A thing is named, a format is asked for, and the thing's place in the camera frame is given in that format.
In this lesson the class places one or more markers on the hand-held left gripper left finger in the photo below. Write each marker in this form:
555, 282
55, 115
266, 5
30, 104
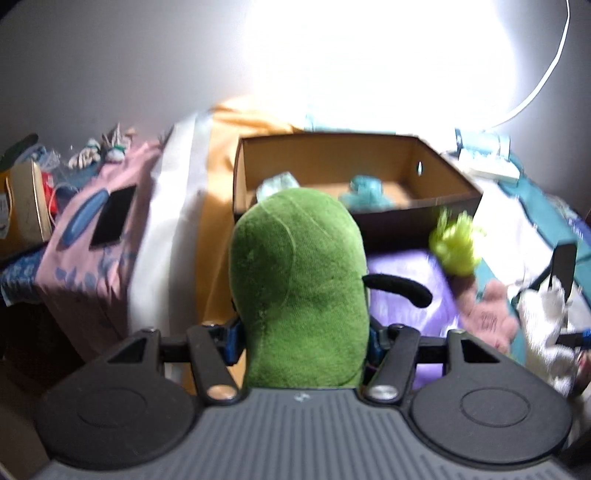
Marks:
233, 345

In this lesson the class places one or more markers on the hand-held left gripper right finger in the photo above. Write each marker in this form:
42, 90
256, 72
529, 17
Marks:
376, 346

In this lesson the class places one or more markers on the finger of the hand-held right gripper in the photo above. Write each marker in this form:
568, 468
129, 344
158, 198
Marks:
564, 267
577, 340

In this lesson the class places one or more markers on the green plush toy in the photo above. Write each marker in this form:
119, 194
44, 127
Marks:
295, 286

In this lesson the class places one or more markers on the brown cardboard box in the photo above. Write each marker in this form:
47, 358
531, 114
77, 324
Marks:
443, 184

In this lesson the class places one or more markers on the light blue soft toy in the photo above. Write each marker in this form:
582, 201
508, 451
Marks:
277, 184

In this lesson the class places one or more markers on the white plush toy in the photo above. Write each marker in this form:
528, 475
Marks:
545, 341

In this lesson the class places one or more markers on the purple cloth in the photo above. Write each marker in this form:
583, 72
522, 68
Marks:
415, 318

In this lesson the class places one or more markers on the teal cloth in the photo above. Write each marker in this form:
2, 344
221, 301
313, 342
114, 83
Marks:
540, 207

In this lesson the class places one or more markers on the pink doll with yellow-green hair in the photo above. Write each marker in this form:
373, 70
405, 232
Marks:
485, 314

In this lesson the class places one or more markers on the white power strip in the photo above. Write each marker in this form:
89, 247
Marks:
491, 171

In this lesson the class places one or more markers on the orange blanket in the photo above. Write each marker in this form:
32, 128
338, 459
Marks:
217, 221

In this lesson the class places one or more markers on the white sheet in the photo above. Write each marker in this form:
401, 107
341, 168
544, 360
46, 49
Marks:
161, 240

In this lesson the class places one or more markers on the light blue device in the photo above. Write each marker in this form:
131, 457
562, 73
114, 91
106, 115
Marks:
480, 145

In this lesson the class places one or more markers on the teal fluffy toy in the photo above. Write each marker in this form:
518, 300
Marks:
367, 191

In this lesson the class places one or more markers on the pink printed blanket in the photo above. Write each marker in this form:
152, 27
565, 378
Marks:
83, 277

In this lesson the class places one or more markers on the black flat rectangle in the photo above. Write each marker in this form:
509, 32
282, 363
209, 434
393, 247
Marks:
113, 216

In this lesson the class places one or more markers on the pile of small white toys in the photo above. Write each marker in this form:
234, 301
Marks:
99, 150

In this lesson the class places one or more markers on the yellow paper box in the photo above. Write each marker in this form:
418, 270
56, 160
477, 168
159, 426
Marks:
27, 207

